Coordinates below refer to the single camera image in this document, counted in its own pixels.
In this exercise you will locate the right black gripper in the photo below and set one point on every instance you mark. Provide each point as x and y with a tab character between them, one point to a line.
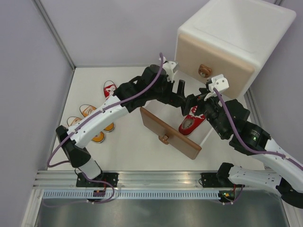
194	100

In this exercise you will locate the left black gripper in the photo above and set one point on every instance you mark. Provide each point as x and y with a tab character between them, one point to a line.
172	98

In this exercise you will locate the red sneaker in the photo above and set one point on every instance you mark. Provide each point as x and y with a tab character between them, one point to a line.
109	88
191	122

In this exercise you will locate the brown drawer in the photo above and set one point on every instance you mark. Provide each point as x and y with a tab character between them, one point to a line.
164	119

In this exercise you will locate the brown drawer knob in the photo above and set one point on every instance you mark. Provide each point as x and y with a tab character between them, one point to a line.
164	139

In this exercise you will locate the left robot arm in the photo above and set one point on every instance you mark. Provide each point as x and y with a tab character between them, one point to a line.
155	83

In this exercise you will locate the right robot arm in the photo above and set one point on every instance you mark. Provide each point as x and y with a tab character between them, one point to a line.
230	121

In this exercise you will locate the white shoe cabinet body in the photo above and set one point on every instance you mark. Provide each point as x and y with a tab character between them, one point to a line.
247	29

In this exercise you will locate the bear head drawer knob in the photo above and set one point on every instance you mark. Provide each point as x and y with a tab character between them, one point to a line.
204	71

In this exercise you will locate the front orange sneaker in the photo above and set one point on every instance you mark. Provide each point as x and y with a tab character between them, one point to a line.
73	120

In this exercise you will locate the orange sneaker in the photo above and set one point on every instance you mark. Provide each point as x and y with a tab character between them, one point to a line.
86	110
73	120

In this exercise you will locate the rear orange sneaker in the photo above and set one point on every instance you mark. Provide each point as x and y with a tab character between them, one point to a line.
86	110

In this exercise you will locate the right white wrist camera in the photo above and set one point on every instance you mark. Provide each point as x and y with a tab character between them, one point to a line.
219	82

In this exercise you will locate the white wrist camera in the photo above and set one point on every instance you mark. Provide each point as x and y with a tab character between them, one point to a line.
219	82
171	68

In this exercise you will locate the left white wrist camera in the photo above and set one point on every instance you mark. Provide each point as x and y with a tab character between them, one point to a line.
171	68

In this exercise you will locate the right aluminium frame rail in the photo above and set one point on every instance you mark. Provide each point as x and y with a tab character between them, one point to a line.
252	106

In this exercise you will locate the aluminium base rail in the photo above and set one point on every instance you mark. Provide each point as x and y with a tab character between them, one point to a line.
127	180

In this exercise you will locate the white slotted cable duct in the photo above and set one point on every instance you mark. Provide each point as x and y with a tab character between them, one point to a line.
132	194

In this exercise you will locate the aluminium corner frame post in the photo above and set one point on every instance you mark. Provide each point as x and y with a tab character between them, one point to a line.
47	20

